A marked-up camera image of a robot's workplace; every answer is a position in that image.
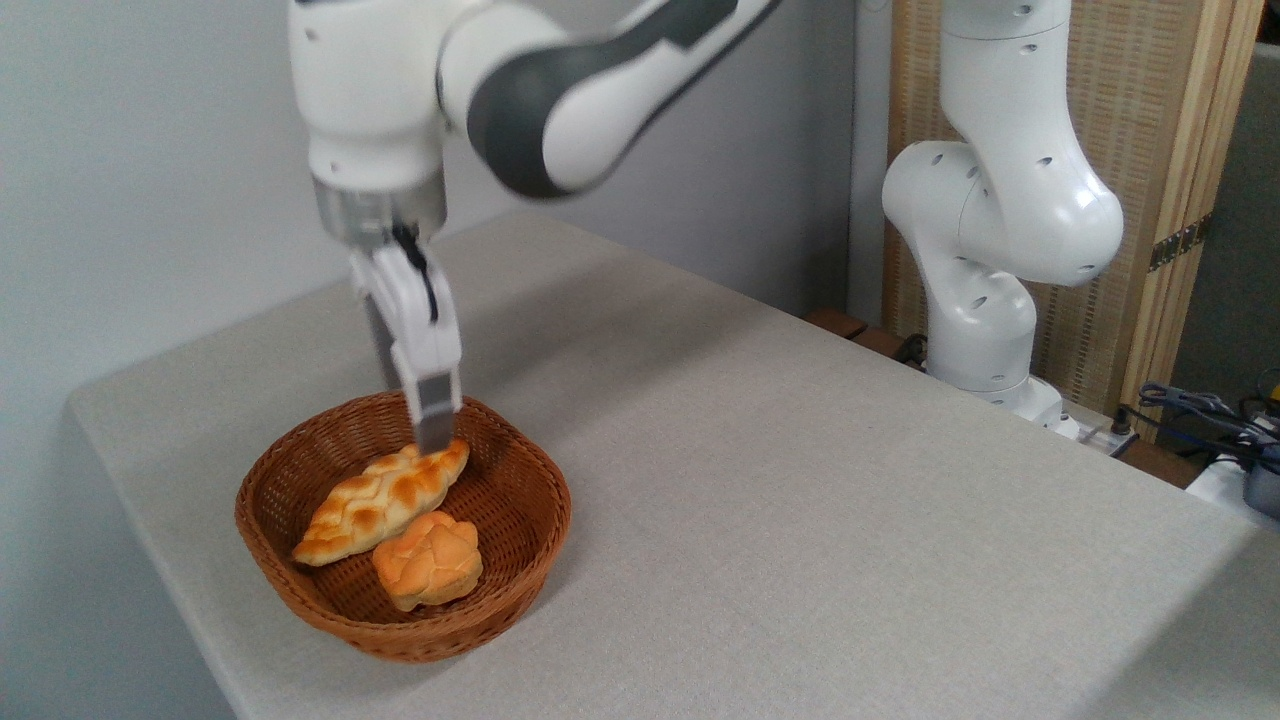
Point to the white power strip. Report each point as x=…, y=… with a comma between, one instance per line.
x=1098, y=436

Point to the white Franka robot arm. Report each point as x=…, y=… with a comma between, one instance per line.
x=1010, y=200

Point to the grey device box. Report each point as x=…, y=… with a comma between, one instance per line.
x=1264, y=490

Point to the brown wooden furniture edge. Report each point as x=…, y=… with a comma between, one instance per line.
x=850, y=330

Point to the brown wicker basket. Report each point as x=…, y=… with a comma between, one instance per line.
x=520, y=500

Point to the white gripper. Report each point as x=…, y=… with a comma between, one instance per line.
x=425, y=330

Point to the round golden bread bun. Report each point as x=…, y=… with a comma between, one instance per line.
x=430, y=565

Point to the metal screen hinge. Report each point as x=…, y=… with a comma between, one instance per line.
x=1178, y=243

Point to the long braided bread loaf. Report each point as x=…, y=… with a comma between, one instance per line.
x=380, y=500

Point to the grey tablecloth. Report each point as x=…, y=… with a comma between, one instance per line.
x=850, y=540

